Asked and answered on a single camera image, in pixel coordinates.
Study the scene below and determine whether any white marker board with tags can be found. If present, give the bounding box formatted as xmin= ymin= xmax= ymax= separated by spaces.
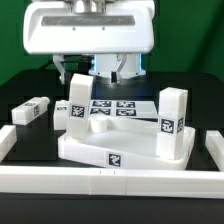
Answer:
xmin=89 ymin=100 xmax=158 ymax=119

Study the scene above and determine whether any white U-shaped fence frame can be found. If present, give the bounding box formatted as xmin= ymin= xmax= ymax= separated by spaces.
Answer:
xmin=0 ymin=125 xmax=224 ymax=199

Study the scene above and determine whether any white desk top tray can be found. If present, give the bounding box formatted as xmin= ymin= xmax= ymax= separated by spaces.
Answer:
xmin=57 ymin=114 xmax=196 ymax=171

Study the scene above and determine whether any black cable with connector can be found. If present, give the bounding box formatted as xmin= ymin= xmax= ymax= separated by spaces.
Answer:
xmin=39 ymin=54 xmax=96 ymax=71

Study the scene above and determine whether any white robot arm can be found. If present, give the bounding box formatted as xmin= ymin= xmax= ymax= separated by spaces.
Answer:
xmin=23 ymin=0 xmax=156 ymax=83

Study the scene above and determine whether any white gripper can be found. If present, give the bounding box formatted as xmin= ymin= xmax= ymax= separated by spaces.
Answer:
xmin=23 ymin=0 xmax=155 ymax=84

